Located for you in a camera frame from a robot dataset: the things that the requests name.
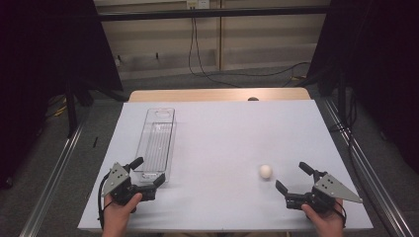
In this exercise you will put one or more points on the person's right hand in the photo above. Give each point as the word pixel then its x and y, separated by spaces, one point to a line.
pixel 327 222

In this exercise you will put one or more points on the white egg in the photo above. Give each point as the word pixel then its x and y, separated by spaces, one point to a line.
pixel 265 171

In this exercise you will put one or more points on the black horizontal bar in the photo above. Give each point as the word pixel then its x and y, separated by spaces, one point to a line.
pixel 214 13

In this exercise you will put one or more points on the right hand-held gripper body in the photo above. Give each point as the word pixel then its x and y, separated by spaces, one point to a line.
pixel 331 189

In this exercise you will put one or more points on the metal floor rail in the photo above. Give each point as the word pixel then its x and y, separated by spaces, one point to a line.
pixel 49 187
pixel 369 171

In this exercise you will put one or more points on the white table board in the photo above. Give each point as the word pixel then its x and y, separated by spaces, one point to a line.
pixel 224 148

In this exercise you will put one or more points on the white wall outlet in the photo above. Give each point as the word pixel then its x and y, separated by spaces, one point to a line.
pixel 197 4

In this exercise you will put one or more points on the black stand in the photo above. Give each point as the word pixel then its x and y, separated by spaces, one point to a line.
pixel 71 112

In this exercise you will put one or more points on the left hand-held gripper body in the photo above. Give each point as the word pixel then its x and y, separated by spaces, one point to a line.
pixel 117 179

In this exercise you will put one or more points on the clear plastic egg container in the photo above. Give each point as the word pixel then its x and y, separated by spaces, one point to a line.
pixel 157 144

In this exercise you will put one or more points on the black curtain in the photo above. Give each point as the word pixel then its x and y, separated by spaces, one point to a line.
pixel 39 82
pixel 378 65

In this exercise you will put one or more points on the person's left hand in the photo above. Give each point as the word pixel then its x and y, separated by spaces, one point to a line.
pixel 117 215

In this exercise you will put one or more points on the wooden table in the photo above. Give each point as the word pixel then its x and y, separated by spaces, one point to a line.
pixel 197 94

